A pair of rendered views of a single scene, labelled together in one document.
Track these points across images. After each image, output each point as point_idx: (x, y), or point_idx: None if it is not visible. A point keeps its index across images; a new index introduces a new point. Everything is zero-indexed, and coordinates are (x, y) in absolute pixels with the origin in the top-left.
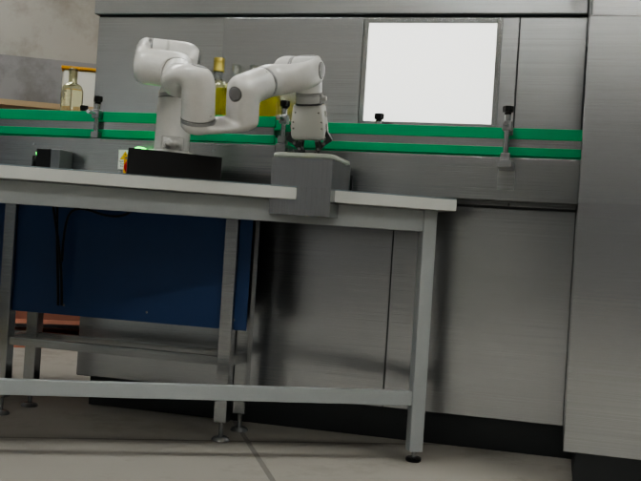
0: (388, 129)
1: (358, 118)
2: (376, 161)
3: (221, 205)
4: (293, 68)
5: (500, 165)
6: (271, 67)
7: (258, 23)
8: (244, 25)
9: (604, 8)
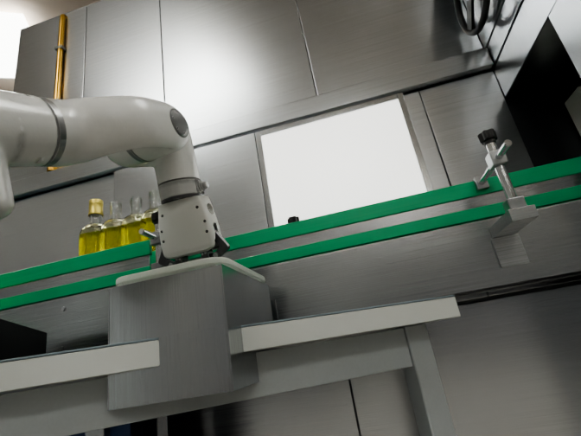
0: (309, 225)
1: None
2: (303, 271)
3: None
4: (106, 100)
5: (518, 217)
6: (54, 99)
7: (148, 167)
8: (134, 172)
9: None
